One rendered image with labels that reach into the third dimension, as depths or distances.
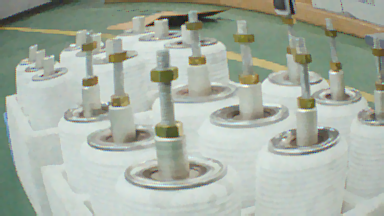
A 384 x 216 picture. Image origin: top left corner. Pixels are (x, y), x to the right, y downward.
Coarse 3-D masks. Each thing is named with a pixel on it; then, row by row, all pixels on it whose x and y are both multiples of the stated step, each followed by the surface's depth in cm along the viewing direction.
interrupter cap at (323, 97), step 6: (318, 90) 82; (324, 90) 83; (348, 90) 82; (354, 90) 81; (318, 96) 80; (324, 96) 80; (330, 96) 81; (348, 96) 80; (354, 96) 78; (360, 96) 78; (318, 102) 78; (324, 102) 77; (330, 102) 76; (336, 102) 76; (342, 102) 76; (348, 102) 76; (354, 102) 77
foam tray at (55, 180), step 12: (48, 168) 87; (60, 168) 87; (48, 180) 83; (60, 180) 82; (48, 192) 86; (60, 192) 78; (72, 192) 78; (348, 192) 68; (60, 204) 77; (72, 204) 74; (84, 204) 75; (348, 204) 66; (360, 204) 64; (372, 204) 62
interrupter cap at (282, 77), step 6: (276, 72) 93; (282, 72) 93; (288, 72) 93; (312, 72) 92; (270, 78) 90; (276, 78) 90; (282, 78) 90; (288, 78) 91; (312, 78) 90; (318, 78) 89; (282, 84) 88; (288, 84) 87; (294, 84) 87; (300, 84) 87; (312, 84) 87
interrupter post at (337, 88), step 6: (330, 72) 79; (342, 72) 78; (330, 78) 79; (336, 78) 78; (342, 78) 78; (330, 84) 79; (336, 84) 78; (342, 84) 78; (330, 90) 79; (336, 90) 79; (342, 90) 79; (336, 96) 79; (342, 96) 79
